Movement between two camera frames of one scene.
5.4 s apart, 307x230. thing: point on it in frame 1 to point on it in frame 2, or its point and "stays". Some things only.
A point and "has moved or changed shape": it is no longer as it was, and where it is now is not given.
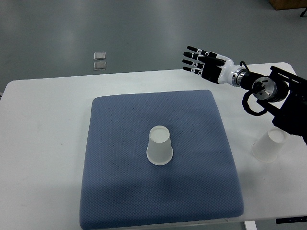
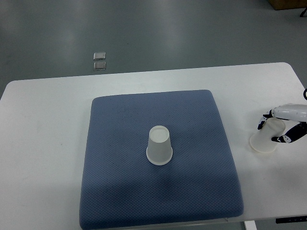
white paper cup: [265, 149] has moved or changed shape
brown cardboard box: [278, 5] stays
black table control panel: [291, 220] stays
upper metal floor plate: [99, 55] stays
